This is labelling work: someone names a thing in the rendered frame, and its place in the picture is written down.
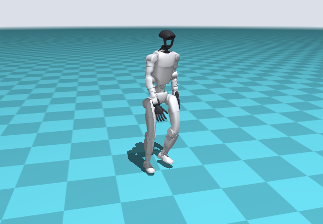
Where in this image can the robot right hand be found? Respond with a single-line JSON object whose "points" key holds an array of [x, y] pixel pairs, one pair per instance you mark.
{"points": [[159, 110]]}

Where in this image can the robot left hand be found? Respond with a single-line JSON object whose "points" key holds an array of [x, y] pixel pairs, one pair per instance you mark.
{"points": [[177, 95]]}

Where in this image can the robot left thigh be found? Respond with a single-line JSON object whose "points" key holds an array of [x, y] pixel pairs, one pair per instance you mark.
{"points": [[174, 115]]}

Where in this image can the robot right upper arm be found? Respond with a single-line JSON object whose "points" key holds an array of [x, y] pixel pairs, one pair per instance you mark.
{"points": [[151, 59]]}

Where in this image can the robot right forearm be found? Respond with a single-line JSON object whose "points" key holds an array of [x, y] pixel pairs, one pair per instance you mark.
{"points": [[151, 89]]}

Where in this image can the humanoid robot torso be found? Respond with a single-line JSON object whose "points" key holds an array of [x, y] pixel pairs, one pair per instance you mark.
{"points": [[162, 73]]}

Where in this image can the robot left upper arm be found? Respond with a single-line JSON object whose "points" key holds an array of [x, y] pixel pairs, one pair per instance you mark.
{"points": [[174, 74]]}

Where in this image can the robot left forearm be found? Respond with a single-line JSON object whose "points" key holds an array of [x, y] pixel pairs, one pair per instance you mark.
{"points": [[174, 85]]}

